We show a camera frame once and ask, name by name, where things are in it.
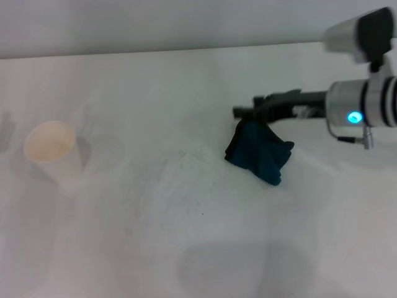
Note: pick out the blue rag with black trim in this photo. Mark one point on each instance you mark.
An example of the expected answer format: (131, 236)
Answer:
(257, 152)

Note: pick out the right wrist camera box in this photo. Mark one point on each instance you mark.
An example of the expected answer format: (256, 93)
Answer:
(344, 34)

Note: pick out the white paper cup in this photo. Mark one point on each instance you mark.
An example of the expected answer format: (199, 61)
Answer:
(52, 152)

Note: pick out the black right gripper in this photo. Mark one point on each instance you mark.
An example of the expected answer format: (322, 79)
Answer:
(297, 102)

